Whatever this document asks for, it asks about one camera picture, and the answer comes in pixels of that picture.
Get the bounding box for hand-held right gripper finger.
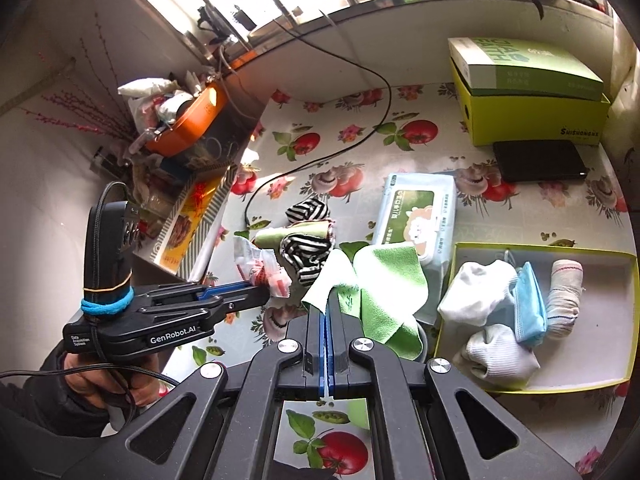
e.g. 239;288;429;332
62;307;326;480
327;305;581;480

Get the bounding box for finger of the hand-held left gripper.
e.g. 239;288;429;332
132;282;261;306
140;287;272;321

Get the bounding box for clear plastic packet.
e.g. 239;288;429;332
232;237;292;298

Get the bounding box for black and white striped sock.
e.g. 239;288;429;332
285;199;331;225
280;235;336;286

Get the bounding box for green microfiber cloth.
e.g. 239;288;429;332
301;245;430;361

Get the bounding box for blue face mask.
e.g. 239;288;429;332
512;261;548;346

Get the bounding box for white grey sock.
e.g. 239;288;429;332
545;259;586;338

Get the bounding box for yellow-green rimmed box lid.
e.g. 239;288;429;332
432;242;640;393

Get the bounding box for person's left forearm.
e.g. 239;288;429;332
0;350;111;441

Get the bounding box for person's left hand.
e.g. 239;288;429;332
62;350;166;408

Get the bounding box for yellow printed box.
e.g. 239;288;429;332
150;162;241;276

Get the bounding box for light green rounded case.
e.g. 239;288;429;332
347;400;373;431

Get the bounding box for wet wipes pack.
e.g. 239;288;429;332
372;172;457;326

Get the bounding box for orange plastic basin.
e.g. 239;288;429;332
142;80;228;157

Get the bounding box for floral tablecloth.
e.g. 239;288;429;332
165;82;631;480

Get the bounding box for white plastic bag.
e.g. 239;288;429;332
117;77;171;99

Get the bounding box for red dried twigs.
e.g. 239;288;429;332
20;25;136;141

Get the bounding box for black phone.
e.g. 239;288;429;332
492;140;587;183

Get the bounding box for yellow-green shoebox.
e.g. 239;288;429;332
448;55;612;147

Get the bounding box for green and white flat box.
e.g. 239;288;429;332
447;36;604;102

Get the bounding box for blue hair tie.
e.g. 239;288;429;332
81;287;135;318

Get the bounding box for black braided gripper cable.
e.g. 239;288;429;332
0;181;181;411

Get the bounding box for white cable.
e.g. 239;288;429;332
215;42;238;78

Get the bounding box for black power cable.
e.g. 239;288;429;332
244;0;393;228

